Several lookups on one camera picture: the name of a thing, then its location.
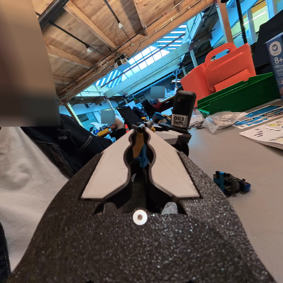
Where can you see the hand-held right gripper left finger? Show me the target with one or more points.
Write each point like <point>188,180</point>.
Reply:
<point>106,177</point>

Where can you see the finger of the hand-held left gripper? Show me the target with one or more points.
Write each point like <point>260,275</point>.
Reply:
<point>177,136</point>

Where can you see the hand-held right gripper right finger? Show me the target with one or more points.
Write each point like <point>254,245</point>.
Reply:
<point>174,177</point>

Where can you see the yellow blue brick assembly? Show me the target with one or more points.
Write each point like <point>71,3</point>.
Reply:
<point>140,150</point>

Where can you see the black blue brick assembly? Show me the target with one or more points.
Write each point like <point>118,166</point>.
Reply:
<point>230,182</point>

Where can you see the grey desk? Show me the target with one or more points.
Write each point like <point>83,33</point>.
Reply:
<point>247,177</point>

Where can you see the blue toy robot model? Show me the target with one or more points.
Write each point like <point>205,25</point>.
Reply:
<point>161,118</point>

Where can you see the clear plastic bag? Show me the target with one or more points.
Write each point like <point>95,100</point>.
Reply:
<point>223,120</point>

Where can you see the red plastic bin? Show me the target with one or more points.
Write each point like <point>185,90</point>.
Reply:
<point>221,70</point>

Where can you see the black plastic bin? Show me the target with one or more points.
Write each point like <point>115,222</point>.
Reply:
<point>130,116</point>

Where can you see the green plastic bin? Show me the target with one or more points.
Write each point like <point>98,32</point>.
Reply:
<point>243,95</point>

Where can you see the skylight window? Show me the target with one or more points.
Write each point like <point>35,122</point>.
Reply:
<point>146,55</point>

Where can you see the blue white leaflet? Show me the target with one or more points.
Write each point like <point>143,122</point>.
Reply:
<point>261,116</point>

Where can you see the white shirt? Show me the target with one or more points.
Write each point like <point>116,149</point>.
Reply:
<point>26,185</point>

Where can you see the building instruction booklet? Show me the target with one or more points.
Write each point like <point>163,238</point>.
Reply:
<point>267,132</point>

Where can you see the dark blue toy set box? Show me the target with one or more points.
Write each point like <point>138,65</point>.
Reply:
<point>276,62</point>

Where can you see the ceiling spot lamp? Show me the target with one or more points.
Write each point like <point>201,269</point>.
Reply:
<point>89,50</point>

